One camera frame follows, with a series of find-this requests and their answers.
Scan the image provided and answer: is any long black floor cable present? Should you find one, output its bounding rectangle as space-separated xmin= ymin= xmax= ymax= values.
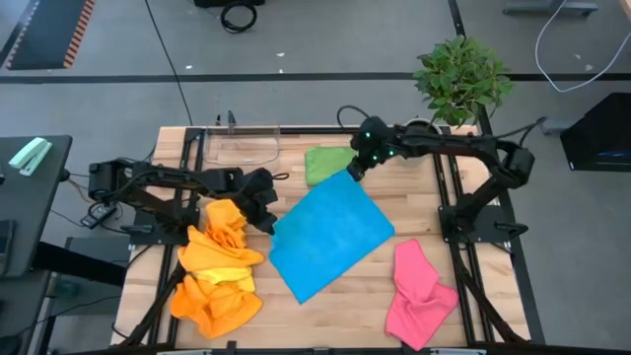
xmin=144 ymin=0 xmax=194 ymax=127

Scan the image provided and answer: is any black desk foot bar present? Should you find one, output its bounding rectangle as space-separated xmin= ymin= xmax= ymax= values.
xmin=32 ymin=236 xmax=130 ymax=288

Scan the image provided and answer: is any yellow microfiber towel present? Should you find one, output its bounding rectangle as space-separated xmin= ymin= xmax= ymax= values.
xmin=194 ymin=265 xmax=257 ymax=293

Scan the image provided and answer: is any black orange-striped floor mat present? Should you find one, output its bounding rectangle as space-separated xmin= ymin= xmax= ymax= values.
xmin=3 ymin=0 xmax=98 ymax=70

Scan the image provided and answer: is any black side desk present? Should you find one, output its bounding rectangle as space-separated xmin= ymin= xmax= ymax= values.
xmin=0 ymin=135 xmax=74 ymax=280

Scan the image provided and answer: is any white floor cable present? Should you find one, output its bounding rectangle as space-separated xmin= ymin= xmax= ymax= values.
xmin=534 ymin=0 xmax=631 ymax=94

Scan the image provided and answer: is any mint green stapler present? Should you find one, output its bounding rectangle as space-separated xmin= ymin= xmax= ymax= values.
xmin=8 ymin=136 xmax=54 ymax=178

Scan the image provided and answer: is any long grey desk foot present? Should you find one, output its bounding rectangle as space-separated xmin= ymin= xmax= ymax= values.
xmin=502 ymin=0 xmax=600 ymax=16

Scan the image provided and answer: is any black power adapter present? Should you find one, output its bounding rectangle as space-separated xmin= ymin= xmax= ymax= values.
xmin=79 ymin=202 xmax=118 ymax=230

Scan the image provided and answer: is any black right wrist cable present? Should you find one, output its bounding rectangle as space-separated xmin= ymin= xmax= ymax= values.
xmin=336 ymin=104 xmax=372 ymax=132

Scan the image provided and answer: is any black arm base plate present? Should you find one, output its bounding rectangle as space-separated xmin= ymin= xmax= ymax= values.
xmin=438 ymin=204 xmax=529 ymax=244
xmin=120 ymin=206 xmax=201 ymax=247

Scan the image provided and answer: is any pink microfiber towel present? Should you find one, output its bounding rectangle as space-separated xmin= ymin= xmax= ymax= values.
xmin=384 ymin=239 xmax=459 ymax=352

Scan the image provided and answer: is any black cabinet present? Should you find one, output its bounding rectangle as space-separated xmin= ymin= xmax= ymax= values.
xmin=560 ymin=92 xmax=631 ymax=174

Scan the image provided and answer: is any coiled black floor cable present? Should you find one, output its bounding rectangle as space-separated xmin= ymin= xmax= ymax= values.
xmin=220 ymin=2 xmax=258 ymax=35

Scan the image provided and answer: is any clear plastic container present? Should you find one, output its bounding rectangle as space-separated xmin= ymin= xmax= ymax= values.
xmin=203 ymin=123 xmax=282 ymax=172

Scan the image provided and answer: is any blue microfiber towel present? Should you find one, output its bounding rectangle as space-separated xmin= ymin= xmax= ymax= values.
xmin=268 ymin=169 xmax=396 ymax=306

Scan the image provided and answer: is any short grey furniture foot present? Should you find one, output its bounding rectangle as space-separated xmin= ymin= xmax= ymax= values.
xmin=541 ymin=117 xmax=568 ymax=137

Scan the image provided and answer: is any green microfiber towel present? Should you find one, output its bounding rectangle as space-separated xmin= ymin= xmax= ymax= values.
xmin=304 ymin=145 xmax=357 ymax=187

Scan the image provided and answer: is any orange microfiber towel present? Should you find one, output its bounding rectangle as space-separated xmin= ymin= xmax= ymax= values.
xmin=169 ymin=273 xmax=265 ymax=340
xmin=204 ymin=198 xmax=247 ymax=250
xmin=176 ymin=224 xmax=266 ymax=273

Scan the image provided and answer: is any black aluminium table frame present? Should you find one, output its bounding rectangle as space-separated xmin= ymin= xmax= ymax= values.
xmin=110 ymin=125 xmax=546 ymax=355

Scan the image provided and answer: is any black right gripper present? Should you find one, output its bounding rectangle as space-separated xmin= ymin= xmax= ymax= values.
xmin=346 ymin=115 xmax=395 ymax=182

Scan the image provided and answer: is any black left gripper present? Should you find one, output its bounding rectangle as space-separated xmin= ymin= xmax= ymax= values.
xmin=235 ymin=167 xmax=280 ymax=237

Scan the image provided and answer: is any green plant in white pot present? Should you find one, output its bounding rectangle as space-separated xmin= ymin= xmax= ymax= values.
xmin=400 ymin=34 xmax=516 ymax=137

